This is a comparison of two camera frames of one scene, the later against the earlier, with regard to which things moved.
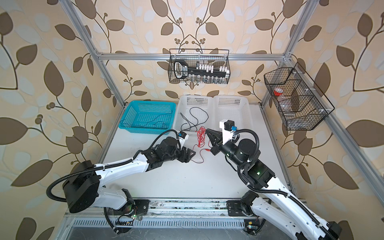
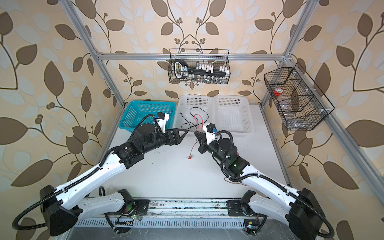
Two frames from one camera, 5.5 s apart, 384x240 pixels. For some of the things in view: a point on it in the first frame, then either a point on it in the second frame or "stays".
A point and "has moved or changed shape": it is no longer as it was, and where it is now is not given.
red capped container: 278,91 stays
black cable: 197,121 stays
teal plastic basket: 155,117 stays
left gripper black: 187,158 to 176,139
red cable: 201,135 has moved or changed shape
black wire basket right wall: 301,104 stays
